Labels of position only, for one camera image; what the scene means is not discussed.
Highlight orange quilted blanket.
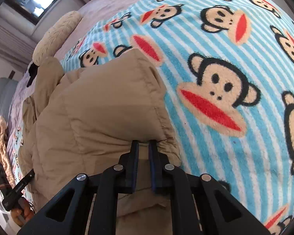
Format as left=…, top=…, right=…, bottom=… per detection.
left=0, top=116, right=16, bottom=188

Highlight black cloth on bed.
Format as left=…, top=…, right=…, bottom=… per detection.
left=26, top=63, right=39, bottom=88

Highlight blue striped monkey blanket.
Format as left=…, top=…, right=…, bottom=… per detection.
left=21, top=0, right=294, bottom=234

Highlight grey pleated curtain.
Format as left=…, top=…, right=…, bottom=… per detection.
left=0, top=0, right=90, bottom=72

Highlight person's left hand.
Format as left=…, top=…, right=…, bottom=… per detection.
left=10, top=197, right=35, bottom=227

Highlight cream round pillow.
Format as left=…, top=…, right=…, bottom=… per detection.
left=32, top=11, right=82, bottom=66

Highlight tan puffer jacket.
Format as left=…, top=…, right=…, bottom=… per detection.
left=18, top=49, right=181, bottom=234

